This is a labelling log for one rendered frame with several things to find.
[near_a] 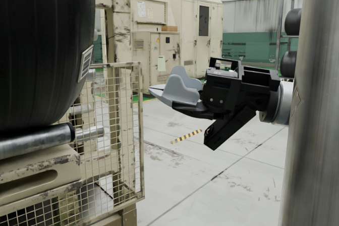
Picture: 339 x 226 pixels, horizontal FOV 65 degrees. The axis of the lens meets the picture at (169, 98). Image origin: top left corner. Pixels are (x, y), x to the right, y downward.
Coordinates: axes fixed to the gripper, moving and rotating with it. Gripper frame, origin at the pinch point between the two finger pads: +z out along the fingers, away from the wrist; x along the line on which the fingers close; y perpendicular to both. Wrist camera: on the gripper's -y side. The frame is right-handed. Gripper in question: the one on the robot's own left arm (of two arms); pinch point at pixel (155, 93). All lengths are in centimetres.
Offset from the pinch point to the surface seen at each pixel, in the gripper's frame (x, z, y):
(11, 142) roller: 9.2, 24.7, -9.7
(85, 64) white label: 0.9, 12.7, 4.1
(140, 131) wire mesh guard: -55, 18, -59
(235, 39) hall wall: -1128, -102, -382
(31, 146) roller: 7.6, 22.3, -11.6
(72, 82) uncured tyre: 3.4, 14.1, 1.7
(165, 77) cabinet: -420, 73, -231
